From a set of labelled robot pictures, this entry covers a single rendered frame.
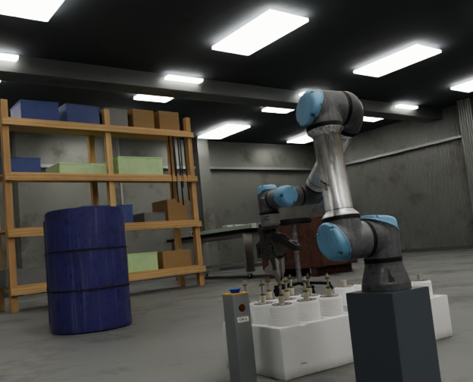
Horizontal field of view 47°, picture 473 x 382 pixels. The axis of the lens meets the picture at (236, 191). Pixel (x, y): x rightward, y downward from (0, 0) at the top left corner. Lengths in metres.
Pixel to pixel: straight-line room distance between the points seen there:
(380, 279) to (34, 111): 6.04
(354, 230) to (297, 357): 0.59
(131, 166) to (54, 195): 4.17
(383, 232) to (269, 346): 0.63
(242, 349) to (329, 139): 0.79
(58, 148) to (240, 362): 10.10
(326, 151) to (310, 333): 0.71
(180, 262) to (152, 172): 1.35
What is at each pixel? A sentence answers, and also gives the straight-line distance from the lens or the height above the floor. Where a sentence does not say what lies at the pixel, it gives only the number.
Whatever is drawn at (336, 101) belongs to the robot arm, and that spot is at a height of 0.89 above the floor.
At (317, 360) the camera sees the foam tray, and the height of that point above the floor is 0.04.
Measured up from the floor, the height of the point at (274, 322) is 0.19.
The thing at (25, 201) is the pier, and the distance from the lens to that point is 11.12.
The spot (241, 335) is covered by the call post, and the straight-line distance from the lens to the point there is 1.98.
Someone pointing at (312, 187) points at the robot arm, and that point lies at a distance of 1.99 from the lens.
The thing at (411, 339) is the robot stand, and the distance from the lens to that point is 1.73.
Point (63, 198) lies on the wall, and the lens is 11.65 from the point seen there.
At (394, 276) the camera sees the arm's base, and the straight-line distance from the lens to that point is 1.72.
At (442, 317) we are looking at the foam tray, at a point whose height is 0.09.
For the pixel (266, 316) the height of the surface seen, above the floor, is 0.21.
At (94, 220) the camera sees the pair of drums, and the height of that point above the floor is 0.77.
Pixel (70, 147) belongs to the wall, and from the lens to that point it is 11.89.
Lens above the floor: 0.47
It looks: 6 degrees up
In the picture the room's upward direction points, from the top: 6 degrees counter-clockwise
